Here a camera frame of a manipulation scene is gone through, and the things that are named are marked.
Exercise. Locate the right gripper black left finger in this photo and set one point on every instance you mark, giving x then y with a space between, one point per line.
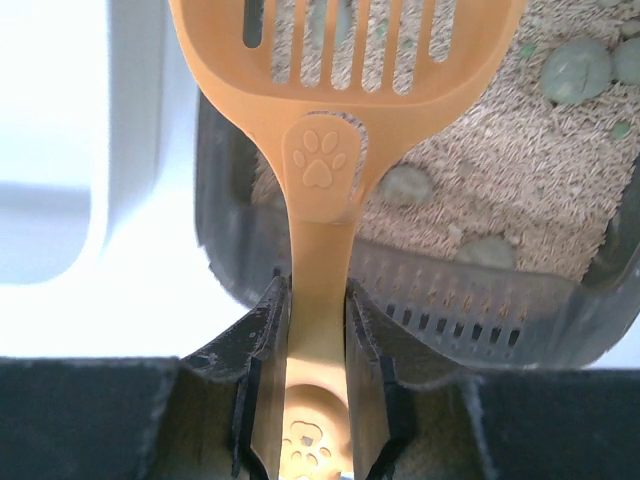
250 358

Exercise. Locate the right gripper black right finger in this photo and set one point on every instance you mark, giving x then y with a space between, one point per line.
386 367

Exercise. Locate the orange plastic litter scoop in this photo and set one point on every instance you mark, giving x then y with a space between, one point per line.
328 148

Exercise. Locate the dark grey litter box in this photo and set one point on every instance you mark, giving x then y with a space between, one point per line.
475 315

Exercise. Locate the white plastic waste tub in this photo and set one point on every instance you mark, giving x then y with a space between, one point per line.
97 108

